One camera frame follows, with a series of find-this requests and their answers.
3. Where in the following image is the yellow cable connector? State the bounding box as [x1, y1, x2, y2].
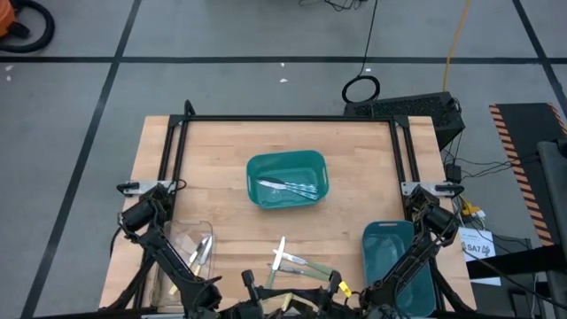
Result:
[460, 198, 486, 221]

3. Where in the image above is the black cable with coil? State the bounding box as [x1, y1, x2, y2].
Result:
[340, 0, 381, 105]

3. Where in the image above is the dark teal plastic bin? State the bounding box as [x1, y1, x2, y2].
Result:
[361, 220, 438, 318]

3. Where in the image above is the light teal plastic bin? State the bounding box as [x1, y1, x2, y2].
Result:
[245, 149, 330, 210]

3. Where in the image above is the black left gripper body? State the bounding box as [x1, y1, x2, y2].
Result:
[219, 268, 284, 319]

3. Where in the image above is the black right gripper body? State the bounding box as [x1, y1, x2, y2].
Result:
[309, 268, 361, 319]

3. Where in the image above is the white paper label sheet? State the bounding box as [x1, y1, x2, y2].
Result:
[458, 227, 501, 287]

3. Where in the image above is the black computer case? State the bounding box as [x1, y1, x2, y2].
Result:
[344, 91, 466, 152]

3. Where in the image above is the black metal table frame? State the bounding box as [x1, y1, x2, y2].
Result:
[105, 99, 475, 319]

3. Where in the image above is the black metal beam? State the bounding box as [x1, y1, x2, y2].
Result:
[464, 255, 567, 281]

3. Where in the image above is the black vacuum hose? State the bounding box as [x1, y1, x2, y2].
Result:
[0, 0, 56, 54]

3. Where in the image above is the yellow cable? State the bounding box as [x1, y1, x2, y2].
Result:
[442, 0, 473, 93]

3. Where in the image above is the clear plastic container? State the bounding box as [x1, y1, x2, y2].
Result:
[150, 217, 216, 307]

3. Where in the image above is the black hazard striped ramp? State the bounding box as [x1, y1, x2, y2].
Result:
[488, 102, 567, 247]

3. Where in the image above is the green handle silverware piece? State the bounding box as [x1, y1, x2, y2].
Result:
[264, 236, 287, 290]
[272, 248, 333, 276]
[267, 263, 331, 283]

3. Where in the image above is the black cable bundle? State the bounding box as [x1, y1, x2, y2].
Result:
[299, 0, 369, 12]

